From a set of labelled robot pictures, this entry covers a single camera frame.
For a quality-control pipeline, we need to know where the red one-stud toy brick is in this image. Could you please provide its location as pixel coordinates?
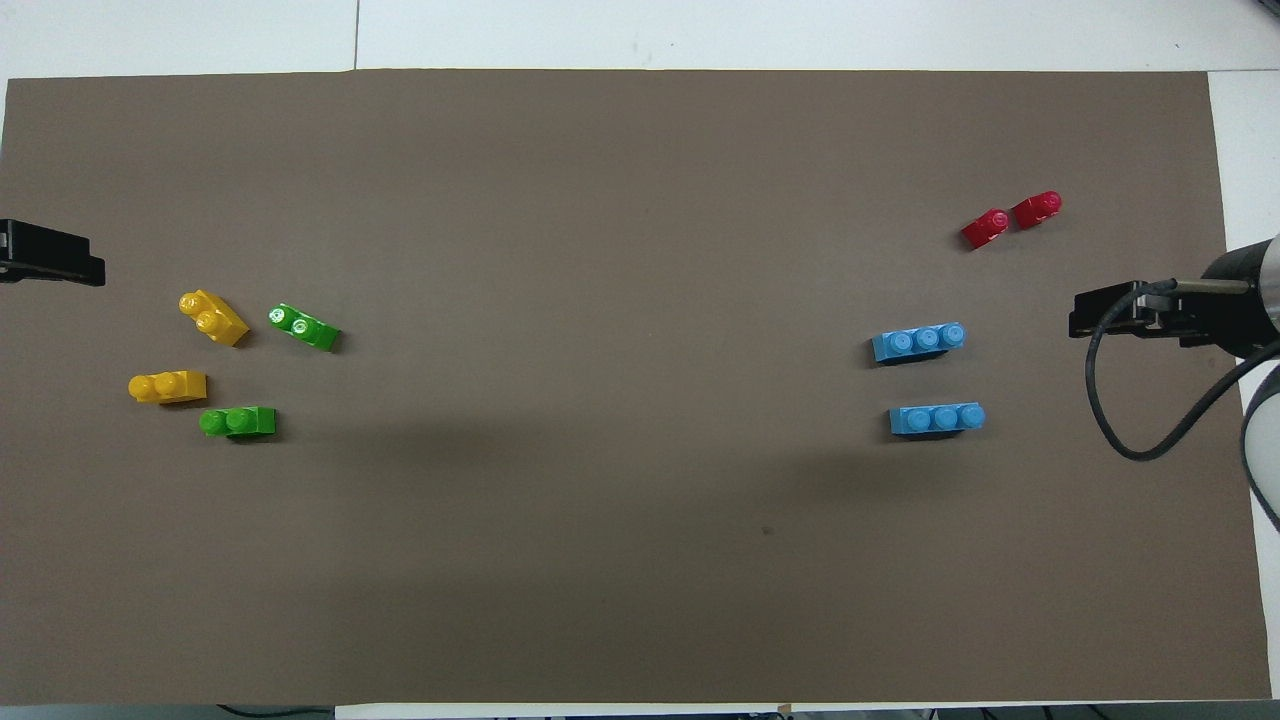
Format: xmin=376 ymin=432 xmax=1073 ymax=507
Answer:
xmin=1011 ymin=190 xmax=1063 ymax=231
xmin=960 ymin=208 xmax=1011 ymax=251

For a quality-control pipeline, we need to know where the black floor cable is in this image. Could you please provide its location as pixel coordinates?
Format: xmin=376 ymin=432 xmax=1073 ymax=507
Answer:
xmin=215 ymin=703 xmax=336 ymax=720

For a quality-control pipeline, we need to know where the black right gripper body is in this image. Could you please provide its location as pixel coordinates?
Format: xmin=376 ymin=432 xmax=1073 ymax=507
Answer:
xmin=1133 ymin=279 xmax=1249 ymax=351

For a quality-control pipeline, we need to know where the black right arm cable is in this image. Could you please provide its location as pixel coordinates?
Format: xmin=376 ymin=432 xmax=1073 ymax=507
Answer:
xmin=1085 ymin=278 xmax=1280 ymax=462

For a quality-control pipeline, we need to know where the brown table mat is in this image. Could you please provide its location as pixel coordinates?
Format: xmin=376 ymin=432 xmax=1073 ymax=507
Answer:
xmin=0 ymin=68 xmax=1273 ymax=707

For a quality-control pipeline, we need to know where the yellow two-stud toy brick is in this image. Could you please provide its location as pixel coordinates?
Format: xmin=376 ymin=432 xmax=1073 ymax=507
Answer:
xmin=128 ymin=370 xmax=209 ymax=405
xmin=178 ymin=289 xmax=251 ymax=348

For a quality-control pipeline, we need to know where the blue three-stud toy brick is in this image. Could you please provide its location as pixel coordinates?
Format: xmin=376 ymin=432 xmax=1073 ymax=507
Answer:
xmin=889 ymin=401 xmax=987 ymax=437
xmin=871 ymin=322 xmax=968 ymax=364

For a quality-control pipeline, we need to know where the green two-stud toy brick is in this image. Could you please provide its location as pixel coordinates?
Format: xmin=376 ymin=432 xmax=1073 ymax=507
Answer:
xmin=267 ymin=303 xmax=343 ymax=354
xmin=199 ymin=405 xmax=278 ymax=440

